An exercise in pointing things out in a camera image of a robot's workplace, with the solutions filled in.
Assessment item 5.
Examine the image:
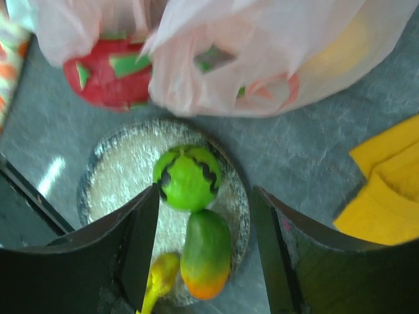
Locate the orange folded t-shirt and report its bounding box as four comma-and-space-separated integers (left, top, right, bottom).
333, 116, 418, 245

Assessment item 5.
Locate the fake yellow pepper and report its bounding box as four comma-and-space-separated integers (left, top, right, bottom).
299, 20, 371, 79

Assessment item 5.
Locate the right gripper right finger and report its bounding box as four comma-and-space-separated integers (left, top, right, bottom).
251, 186, 418, 313

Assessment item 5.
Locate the pink plastic bag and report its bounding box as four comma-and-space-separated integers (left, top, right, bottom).
35, 1, 418, 117

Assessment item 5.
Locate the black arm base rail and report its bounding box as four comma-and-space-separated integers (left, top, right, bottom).
1, 156, 75, 249

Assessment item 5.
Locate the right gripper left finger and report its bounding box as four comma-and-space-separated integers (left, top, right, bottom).
1, 184, 159, 313

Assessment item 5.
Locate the yellow fake banana bunch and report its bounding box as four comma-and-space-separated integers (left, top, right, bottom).
136, 253, 180, 313

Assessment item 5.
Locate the fake mango fruit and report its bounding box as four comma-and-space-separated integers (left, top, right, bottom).
180, 209, 232, 300

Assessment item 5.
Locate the floral patterned cloth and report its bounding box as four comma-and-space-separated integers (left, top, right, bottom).
1, 11, 31, 131

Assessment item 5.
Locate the fake red fruit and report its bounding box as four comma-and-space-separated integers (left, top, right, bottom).
63, 33, 152, 111

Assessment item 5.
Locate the fake green fruit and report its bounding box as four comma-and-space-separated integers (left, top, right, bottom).
153, 145, 222, 212

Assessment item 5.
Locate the speckled glass plate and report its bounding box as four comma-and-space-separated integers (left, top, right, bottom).
75, 118, 251, 307

